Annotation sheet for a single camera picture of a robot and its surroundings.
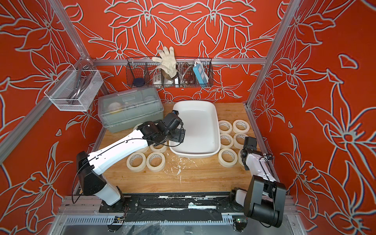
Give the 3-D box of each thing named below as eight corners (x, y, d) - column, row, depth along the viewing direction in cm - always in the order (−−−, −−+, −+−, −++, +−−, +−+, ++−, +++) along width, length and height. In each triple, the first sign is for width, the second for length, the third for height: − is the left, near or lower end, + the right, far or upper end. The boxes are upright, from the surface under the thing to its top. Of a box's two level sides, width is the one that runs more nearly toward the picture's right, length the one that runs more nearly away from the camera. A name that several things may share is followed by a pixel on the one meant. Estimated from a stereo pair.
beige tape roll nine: (145, 172, 86) (144, 169, 83) (149, 154, 93) (147, 152, 91) (164, 172, 86) (163, 169, 83) (166, 154, 93) (165, 151, 90)
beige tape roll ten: (233, 133, 102) (234, 131, 100) (230, 121, 109) (231, 119, 107) (250, 133, 102) (251, 131, 100) (246, 121, 109) (247, 119, 107)
